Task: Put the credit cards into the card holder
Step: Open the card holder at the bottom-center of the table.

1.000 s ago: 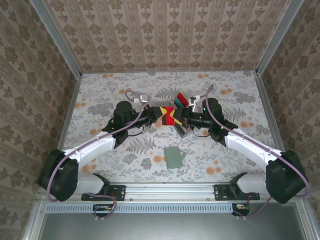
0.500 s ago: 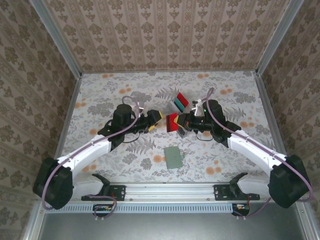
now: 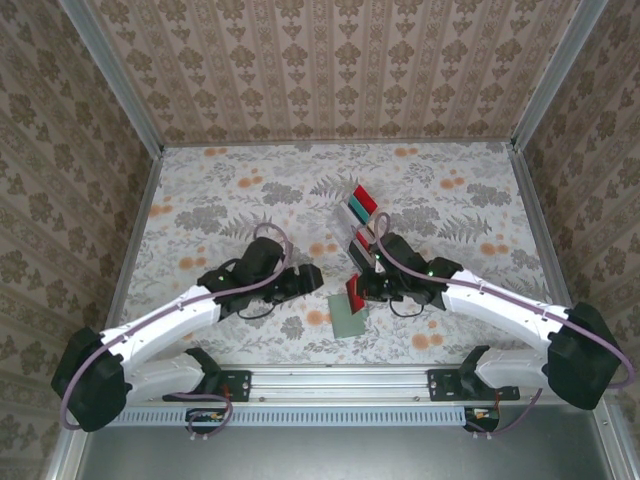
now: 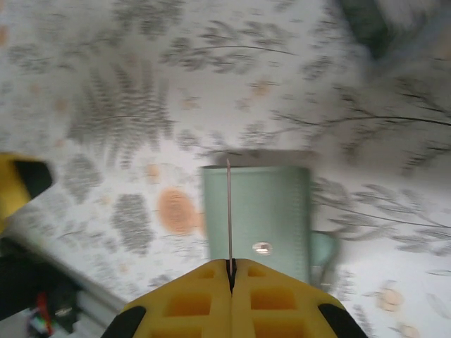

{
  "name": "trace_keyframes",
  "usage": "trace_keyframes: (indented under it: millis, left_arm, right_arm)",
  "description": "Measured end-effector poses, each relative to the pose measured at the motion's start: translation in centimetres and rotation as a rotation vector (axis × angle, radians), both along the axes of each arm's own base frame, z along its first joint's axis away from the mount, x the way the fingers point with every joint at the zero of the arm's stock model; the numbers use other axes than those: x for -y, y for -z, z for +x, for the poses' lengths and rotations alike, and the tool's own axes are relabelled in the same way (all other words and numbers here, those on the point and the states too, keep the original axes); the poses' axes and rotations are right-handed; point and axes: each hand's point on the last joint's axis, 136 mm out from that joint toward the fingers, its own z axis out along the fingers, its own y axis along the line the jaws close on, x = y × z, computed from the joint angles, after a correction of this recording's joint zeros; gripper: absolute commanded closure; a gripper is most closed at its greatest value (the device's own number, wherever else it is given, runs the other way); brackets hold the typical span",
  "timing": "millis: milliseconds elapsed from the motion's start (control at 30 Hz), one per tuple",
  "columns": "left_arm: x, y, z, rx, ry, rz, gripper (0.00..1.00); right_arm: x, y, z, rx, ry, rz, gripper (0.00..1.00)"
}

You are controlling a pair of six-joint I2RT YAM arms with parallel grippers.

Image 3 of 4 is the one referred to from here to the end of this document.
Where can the red card with dark stripe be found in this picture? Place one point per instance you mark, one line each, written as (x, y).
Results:
(355, 292)

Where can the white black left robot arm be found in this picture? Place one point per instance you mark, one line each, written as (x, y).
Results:
(165, 325)

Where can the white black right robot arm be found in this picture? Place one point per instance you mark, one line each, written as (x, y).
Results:
(500, 307)

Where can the black card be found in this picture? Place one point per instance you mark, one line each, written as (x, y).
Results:
(359, 254)

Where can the teal card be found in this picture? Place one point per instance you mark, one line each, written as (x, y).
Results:
(359, 205)

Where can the clear acrylic card stand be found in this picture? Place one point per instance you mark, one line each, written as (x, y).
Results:
(340, 220)

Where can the floral tablecloth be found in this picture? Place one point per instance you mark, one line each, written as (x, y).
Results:
(225, 210)

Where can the black controller board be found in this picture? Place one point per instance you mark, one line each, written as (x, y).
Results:
(205, 417)
(482, 417)

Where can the grey metal plate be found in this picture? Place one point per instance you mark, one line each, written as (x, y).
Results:
(350, 455)

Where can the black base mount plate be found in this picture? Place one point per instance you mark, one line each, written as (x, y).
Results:
(235, 385)
(442, 385)

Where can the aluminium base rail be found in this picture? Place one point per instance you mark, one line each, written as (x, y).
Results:
(340, 382)

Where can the aluminium side rail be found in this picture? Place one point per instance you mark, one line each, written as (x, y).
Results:
(135, 235)
(537, 225)

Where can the aluminium frame post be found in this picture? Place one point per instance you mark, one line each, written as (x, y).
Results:
(112, 75)
(555, 75)

